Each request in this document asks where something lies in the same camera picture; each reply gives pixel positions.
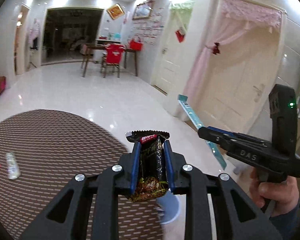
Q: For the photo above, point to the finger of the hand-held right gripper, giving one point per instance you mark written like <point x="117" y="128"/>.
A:
<point x="212" y="137"/>
<point x="222" y="132"/>

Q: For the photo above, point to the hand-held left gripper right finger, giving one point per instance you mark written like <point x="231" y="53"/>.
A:
<point x="169" y="165"/>

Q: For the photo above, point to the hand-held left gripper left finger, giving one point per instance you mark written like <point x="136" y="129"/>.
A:
<point x="136" y="165"/>

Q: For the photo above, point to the black snack packet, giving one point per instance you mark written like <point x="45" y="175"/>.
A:
<point x="150" y="160"/>

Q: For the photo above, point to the teal box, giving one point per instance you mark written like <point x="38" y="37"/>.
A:
<point x="190" y="110"/>

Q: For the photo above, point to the white round trash bin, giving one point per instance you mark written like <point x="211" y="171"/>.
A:
<point x="171" y="210"/>

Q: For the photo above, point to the person's right forearm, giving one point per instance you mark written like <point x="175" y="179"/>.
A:
<point x="287" y="220"/>

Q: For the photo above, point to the person's right hand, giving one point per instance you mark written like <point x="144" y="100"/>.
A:
<point x="280" y="195"/>

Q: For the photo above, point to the pink curtain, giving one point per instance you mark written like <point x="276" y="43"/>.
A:
<point x="202" y="80"/>

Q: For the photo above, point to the red curtain bow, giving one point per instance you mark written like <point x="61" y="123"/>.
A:
<point x="216" y="48"/>

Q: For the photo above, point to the plain white door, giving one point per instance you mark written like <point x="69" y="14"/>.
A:
<point x="170" y="62"/>

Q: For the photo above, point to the round table with brown tablecloth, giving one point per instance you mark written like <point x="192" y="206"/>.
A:
<point x="52" y="142"/>

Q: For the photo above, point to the red door ornament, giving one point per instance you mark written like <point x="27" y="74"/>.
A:
<point x="180" y="35"/>

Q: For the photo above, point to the chair with red cover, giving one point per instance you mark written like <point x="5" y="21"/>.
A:
<point x="113" y="53"/>

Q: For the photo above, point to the red basket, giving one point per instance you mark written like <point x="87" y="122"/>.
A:
<point x="135" y="45"/>

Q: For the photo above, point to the clear plastic wrapper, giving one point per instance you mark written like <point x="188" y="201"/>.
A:
<point x="12" y="166"/>

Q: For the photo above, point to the wooden dining table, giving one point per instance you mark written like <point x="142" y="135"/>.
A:
<point x="95" y="46"/>

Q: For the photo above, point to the green door valance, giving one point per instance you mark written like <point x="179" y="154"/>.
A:
<point x="181" y="6"/>

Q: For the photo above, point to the gold framed picture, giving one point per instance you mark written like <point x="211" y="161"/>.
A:
<point x="115" y="11"/>

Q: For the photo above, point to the coat rack with pink clothes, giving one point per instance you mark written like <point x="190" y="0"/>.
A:
<point x="34" y="32"/>

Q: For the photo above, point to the group of paper wall notes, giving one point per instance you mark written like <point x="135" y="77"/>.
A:
<point x="147" y="32"/>

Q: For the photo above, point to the wide framed wall picture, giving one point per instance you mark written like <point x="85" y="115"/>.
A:
<point x="142" y="12"/>

